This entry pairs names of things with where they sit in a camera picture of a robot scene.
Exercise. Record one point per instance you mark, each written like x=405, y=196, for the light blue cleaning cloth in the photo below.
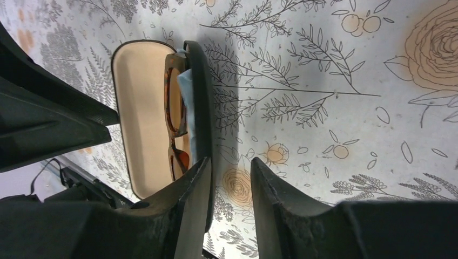
x=185, y=82

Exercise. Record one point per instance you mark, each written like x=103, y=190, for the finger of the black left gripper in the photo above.
x=34, y=129
x=18, y=68

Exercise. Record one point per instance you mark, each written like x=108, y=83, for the black glasses case tan lining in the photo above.
x=138, y=71

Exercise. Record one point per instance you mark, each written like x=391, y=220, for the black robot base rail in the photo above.
x=52, y=181

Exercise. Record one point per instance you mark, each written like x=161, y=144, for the floral patterned table mat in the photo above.
x=344, y=100

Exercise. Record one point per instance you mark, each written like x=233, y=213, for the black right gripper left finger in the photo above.
x=168, y=224

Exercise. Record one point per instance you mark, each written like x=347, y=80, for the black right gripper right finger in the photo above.
x=291, y=224

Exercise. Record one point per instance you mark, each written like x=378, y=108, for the brown tortoiseshell sunglasses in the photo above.
x=175, y=116

